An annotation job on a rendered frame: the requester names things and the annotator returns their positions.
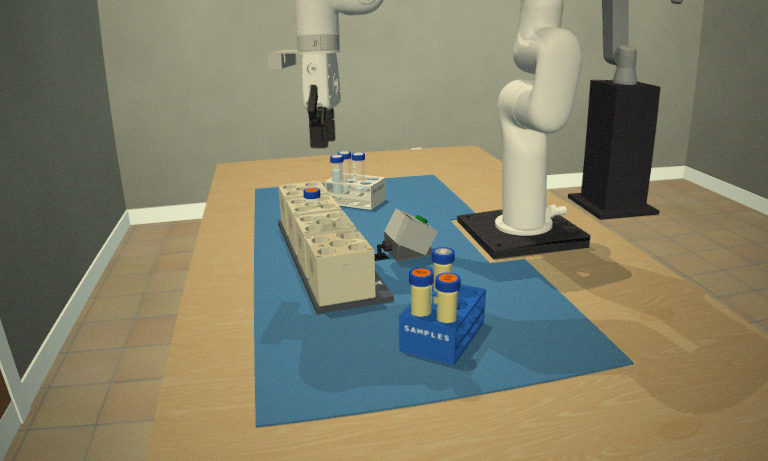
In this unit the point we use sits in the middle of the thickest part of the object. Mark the blue tube rack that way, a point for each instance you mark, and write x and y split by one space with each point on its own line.
429 338

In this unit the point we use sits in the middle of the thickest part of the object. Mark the blue bench mat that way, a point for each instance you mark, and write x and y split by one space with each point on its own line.
312 366

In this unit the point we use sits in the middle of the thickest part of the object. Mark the beige bucket adapter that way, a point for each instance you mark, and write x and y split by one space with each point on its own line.
318 224
327 204
285 194
341 267

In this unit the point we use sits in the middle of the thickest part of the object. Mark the cream tube rack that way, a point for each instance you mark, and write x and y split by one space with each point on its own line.
357 199

